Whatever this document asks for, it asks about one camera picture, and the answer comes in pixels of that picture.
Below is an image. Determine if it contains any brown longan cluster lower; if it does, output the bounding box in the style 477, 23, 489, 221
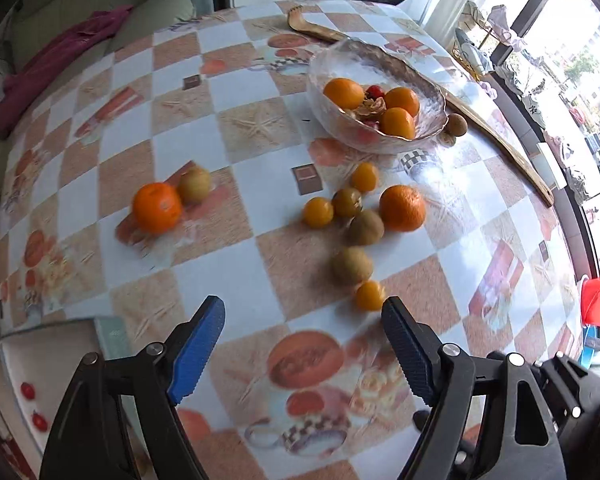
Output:
332, 246, 374, 285

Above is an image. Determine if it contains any brown longan cluster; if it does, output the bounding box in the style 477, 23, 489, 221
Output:
332, 246, 374, 285
347, 210, 385, 246

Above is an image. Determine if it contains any red plastic bucket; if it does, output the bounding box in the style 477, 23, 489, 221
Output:
580, 278, 600, 328

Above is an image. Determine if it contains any brown longan cluster middle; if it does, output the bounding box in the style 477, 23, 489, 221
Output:
347, 210, 385, 246

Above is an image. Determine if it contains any mandarin in fruit cluster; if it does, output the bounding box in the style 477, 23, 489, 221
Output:
378, 184, 427, 232

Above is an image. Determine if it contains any white shallow tray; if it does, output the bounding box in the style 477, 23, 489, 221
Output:
0, 316, 131, 453

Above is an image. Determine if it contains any red cherry tomato tray left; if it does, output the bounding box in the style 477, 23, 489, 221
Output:
20, 382, 35, 401

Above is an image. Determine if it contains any large orange mandarin on table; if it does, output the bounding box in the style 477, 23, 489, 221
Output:
132, 182, 183, 235

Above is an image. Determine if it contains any yellow cherry tomato cluster top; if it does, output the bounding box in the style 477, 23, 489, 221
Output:
349, 162, 380, 194

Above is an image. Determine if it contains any brown longan beside mandarin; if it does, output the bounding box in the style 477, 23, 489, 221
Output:
178, 166, 212, 205

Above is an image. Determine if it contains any wooden back scratcher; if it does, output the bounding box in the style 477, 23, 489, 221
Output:
287, 6, 554, 206

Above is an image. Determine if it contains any clear glass fruit bowl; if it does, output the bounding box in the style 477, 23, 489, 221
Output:
305, 38, 450, 156

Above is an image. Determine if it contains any magenta cloth on sofa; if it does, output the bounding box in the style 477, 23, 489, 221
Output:
0, 6, 133, 138

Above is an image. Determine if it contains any green sofa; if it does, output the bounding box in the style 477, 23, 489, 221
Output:
0, 0, 195, 193

